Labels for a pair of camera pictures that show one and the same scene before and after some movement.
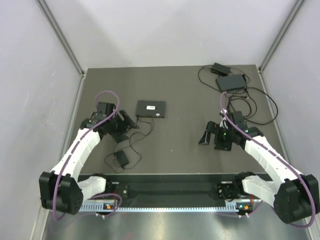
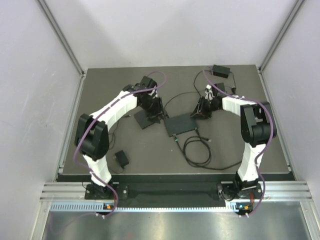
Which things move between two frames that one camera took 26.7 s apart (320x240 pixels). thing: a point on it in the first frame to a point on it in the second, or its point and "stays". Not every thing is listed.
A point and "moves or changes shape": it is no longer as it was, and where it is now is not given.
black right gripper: [224, 146] to [199, 112]
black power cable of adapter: [203, 82] to [234, 89]
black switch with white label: [151, 108] moves or changes shape
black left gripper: [127, 121] to [159, 110]
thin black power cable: [132, 146] to [112, 133]
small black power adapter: [122, 158] stays
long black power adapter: [220, 70] stays
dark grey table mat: [172, 105] stays
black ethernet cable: [276, 107] to [202, 139]
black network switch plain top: [231, 82] to [180, 123]
